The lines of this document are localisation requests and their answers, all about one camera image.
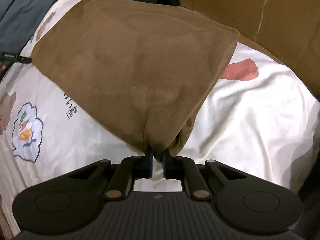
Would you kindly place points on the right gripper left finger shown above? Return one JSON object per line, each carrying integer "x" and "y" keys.
{"x": 129, "y": 170}

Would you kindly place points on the grey quilted pillow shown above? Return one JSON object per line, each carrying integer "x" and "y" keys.
{"x": 19, "y": 21}

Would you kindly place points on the brown cardboard panel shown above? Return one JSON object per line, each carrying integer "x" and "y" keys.
{"x": 287, "y": 29}

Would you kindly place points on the brown shirt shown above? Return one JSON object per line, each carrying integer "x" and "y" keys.
{"x": 141, "y": 70}

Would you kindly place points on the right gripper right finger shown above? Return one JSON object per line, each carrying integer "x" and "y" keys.
{"x": 185, "y": 170}

